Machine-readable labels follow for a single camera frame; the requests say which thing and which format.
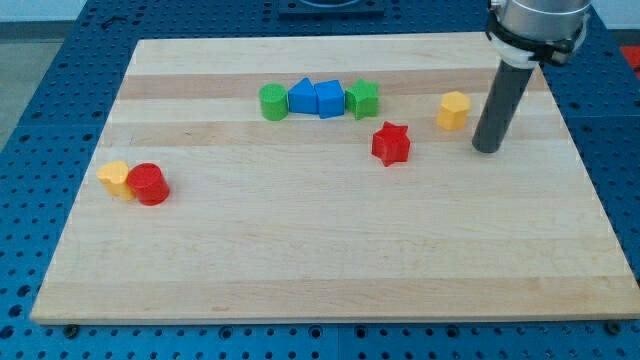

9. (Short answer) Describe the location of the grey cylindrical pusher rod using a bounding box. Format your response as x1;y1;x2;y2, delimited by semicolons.
472;61;533;154

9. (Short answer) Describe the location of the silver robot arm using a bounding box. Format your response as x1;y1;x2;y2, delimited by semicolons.
472;0;591;154

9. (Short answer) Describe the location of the red star block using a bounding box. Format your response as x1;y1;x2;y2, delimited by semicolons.
371;121;411;167

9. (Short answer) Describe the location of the green star block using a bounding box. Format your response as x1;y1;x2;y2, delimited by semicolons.
345;79;379;120

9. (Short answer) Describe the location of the yellow hexagon block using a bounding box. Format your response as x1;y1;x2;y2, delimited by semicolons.
436;91;471;131

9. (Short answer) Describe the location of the blue cube block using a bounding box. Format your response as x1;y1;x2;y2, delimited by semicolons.
314;80;345;119

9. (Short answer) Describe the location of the blue triangle block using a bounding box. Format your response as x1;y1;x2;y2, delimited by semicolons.
288;77;318;114

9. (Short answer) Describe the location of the green cylinder block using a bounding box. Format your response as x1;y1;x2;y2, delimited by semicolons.
258;83;289;121

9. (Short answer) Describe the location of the light wooden board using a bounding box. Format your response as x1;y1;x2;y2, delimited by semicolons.
31;33;639;325

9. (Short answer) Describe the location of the red cylinder block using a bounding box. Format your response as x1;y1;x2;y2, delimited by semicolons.
127;163;170;206

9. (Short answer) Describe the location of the yellow heart block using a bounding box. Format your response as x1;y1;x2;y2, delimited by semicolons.
96;160;135;201

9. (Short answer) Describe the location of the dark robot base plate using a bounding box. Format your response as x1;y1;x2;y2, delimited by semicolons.
275;0;385;18

